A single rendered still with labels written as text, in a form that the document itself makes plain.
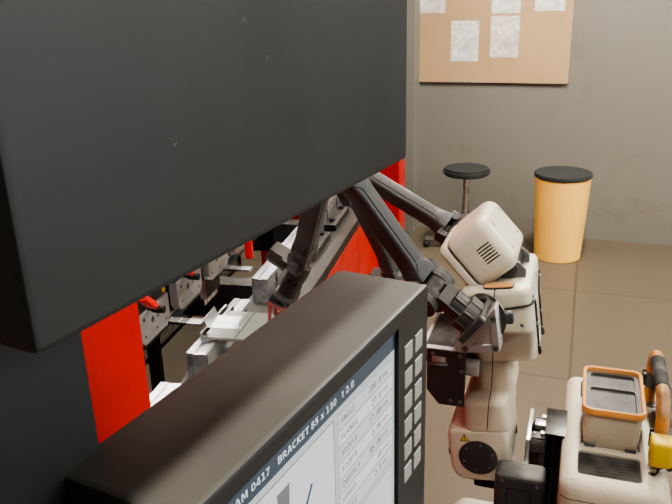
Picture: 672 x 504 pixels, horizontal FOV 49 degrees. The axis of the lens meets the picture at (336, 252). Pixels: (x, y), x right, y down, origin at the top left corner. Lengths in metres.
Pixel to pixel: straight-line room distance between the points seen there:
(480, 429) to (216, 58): 1.64
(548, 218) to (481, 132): 0.97
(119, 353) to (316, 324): 0.49
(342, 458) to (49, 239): 0.42
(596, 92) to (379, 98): 5.15
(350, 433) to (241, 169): 0.32
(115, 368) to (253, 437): 0.62
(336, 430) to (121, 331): 0.56
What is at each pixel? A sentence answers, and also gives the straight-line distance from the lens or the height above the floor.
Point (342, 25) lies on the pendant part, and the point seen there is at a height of 1.90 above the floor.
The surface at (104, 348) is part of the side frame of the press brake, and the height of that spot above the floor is 1.43.
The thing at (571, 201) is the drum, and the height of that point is 0.47.
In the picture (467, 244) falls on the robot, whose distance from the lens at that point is 1.81.
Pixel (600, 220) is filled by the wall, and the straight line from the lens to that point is 6.05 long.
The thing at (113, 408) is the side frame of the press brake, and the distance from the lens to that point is 1.19.
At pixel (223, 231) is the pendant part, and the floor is 1.77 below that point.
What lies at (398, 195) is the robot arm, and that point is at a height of 1.35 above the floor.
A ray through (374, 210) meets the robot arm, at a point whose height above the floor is 1.45.
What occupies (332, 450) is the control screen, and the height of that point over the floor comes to 1.52.
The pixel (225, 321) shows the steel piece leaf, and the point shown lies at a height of 1.00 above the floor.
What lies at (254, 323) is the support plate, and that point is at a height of 1.00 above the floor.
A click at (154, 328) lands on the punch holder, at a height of 1.19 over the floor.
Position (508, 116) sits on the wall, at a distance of 5.89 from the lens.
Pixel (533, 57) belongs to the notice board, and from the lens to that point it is 5.80.
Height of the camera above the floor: 1.93
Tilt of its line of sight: 20 degrees down
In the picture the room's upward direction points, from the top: 2 degrees counter-clockwise
